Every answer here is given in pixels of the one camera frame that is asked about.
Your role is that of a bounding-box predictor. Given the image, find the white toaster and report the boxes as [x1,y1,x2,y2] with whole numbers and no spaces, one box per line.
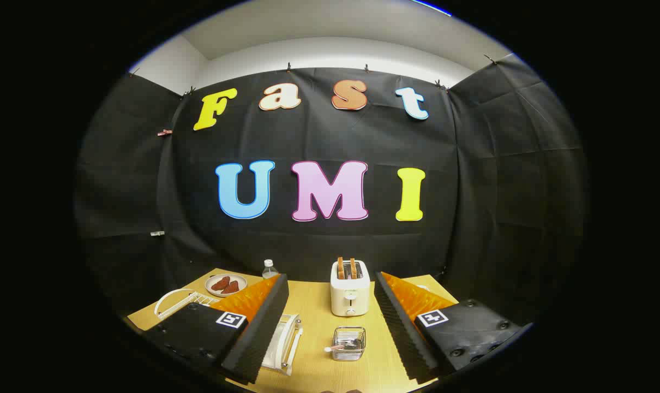
[330,260,371,317]

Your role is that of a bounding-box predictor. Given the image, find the small cream plate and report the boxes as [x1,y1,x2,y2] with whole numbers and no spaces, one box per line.
[205,273,248,297]

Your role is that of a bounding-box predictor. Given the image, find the metal wire basket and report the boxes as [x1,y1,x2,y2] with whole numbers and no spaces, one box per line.
[332,326,367,362]

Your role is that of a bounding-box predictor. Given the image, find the black backdrop cloth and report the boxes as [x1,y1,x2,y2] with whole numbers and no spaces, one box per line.
[74,53,590,328]

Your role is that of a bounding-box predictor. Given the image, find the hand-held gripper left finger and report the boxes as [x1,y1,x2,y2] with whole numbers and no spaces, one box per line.
[142,274,290,385]

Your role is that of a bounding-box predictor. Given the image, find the white wire dish rack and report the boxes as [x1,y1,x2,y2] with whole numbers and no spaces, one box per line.
[154,288,303,377]

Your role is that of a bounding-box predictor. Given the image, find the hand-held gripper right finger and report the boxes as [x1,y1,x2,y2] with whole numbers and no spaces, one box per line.
[374,271,535,384]

